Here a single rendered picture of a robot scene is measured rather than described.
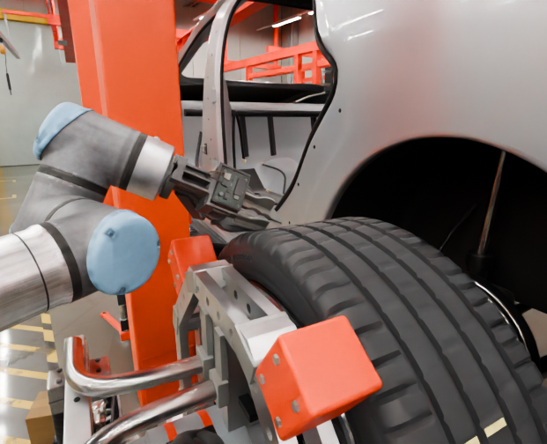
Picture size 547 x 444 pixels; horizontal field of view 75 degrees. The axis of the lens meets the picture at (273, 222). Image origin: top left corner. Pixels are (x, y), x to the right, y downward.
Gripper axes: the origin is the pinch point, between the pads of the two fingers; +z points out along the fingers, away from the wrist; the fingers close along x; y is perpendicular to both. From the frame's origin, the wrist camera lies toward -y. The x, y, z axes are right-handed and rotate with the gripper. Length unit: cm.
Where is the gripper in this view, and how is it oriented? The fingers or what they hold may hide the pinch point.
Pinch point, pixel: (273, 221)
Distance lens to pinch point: 64.7
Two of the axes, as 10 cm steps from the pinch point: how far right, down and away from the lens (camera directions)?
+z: 8.7, 3.5, 3.6
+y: 4.3, -1.5, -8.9
